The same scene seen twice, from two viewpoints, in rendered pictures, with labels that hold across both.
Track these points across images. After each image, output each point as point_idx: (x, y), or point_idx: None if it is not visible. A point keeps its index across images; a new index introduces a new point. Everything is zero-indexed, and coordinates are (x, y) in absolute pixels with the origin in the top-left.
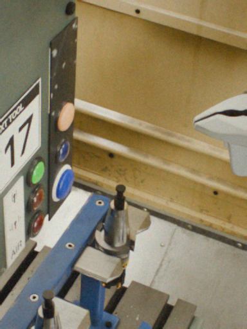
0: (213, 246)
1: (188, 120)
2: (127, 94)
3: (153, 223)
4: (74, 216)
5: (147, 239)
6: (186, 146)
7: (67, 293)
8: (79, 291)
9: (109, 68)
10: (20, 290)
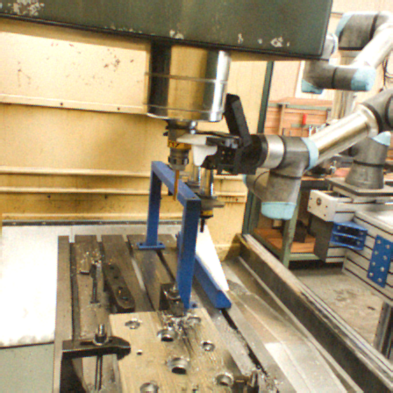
0: (165, 227)
1: (145, 162)
2: (113, 157)
3: (133, 227)
4: (154, 165)
5: (135, 233)
6: (146, 175)
7: (131, 243)
8: (134, 241)
9: (103, 146)
10: (109, 247)
